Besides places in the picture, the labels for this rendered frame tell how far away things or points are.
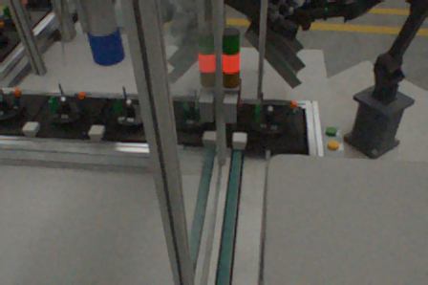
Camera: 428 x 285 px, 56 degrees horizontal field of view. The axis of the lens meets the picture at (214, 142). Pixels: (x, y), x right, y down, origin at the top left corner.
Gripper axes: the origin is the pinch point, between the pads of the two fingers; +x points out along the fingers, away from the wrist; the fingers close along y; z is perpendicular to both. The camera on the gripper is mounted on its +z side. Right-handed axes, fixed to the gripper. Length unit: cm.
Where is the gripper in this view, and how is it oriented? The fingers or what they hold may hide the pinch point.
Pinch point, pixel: (294, 13)
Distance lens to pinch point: 154.9
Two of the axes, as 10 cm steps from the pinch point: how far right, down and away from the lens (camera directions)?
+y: -3.5, 6.1, -7.1
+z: -2.5, -7.9, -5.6
